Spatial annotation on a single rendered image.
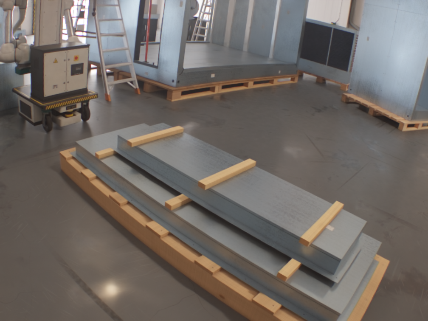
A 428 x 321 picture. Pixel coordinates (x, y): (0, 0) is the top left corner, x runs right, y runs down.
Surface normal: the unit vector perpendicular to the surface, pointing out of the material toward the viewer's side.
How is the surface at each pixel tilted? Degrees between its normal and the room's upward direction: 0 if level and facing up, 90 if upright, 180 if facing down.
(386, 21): 90
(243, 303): 90
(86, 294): 0
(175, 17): 90
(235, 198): 0
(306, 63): 90
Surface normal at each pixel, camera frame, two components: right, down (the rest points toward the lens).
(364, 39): -0.88, 0.11
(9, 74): 0.77, 0.36
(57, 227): 0.12, -0.89
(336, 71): -0.58, 0.30
